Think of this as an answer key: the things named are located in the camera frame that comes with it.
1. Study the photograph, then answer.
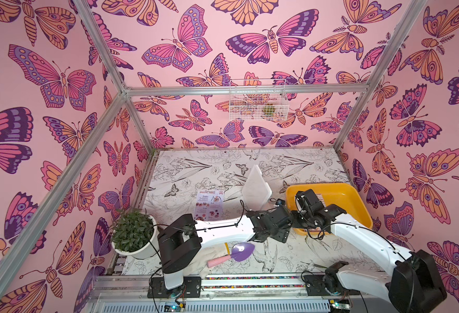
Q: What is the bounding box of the white wire basket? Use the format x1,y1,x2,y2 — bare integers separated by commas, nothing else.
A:
228,80,289,123

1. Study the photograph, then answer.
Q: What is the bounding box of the purple trowel pink handle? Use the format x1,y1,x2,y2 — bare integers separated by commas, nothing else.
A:
207,243,255,268

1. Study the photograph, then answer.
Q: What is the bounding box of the potted green plant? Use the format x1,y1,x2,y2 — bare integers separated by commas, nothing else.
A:
112,210,159,260

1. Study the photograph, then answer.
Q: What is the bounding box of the aluminium mounting rail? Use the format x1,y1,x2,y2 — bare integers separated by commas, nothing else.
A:
83,271,396,312

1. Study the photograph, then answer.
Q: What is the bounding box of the white work glove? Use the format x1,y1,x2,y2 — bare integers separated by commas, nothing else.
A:
183,244,228,279

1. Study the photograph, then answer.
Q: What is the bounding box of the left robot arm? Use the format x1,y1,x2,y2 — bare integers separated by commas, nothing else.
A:
157,206,293,291

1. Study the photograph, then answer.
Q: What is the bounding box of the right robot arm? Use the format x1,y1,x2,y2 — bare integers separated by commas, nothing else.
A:
295,189,447,312

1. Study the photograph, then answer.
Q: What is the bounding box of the clear acrylic menu holder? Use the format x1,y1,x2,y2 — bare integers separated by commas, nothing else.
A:
241,165,272,211

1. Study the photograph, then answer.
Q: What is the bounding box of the yellow plastic tray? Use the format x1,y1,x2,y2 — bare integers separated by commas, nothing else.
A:
285,183,374,228

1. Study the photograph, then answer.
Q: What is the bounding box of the green item in basket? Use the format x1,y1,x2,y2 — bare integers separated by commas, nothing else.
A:
261,104,279,121

